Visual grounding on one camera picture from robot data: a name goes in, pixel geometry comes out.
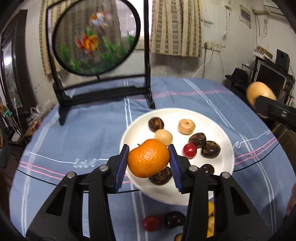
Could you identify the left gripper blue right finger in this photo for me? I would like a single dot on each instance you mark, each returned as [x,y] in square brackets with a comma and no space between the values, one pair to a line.
[175,168]

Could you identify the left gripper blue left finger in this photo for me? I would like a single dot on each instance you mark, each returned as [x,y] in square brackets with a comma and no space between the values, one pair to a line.
[121,164]

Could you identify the red cherry tomato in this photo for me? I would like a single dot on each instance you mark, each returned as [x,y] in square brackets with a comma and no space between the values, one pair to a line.
[189,150]

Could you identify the dark brown mangosteen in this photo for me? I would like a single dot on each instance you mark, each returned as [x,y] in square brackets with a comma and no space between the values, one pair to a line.
[162,177]

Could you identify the tan round fruit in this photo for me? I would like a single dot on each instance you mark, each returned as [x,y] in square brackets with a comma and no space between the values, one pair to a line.
[257,89]
[163,136]

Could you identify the dark purple plum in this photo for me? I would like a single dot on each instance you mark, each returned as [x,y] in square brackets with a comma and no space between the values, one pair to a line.
[173,219]

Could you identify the person's right hand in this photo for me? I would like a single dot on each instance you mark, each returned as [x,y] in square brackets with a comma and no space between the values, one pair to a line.
[292,200]

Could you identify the computer monitor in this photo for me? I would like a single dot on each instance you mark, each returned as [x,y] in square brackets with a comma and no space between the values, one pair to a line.
[280,82]

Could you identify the white round plate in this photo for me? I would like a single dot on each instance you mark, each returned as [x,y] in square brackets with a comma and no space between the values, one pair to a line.
[138,132]

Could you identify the black speaker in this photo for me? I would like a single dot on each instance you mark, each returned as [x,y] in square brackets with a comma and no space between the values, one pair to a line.
[282,60]

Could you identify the blue striped tablecloth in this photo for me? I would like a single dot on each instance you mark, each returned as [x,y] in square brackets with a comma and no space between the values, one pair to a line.
[92,133]

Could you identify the yellow orange fruit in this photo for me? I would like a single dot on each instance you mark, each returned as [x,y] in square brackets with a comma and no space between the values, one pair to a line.
[211,208]

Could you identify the red tomato on cloth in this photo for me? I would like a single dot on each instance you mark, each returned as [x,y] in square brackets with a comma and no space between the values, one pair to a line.
[152,223]

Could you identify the right striped curtain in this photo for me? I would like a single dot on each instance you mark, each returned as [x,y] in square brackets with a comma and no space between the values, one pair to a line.
[176,28]

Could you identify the striped curtain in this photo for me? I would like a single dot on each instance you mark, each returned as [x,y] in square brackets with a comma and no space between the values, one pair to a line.
[46,46]
[176,28]

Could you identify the dark framed mirror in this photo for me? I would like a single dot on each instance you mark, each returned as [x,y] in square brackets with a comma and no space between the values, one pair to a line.
[16,83]

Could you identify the left striped curtain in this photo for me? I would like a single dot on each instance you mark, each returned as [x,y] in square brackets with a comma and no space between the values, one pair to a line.
[46,46]

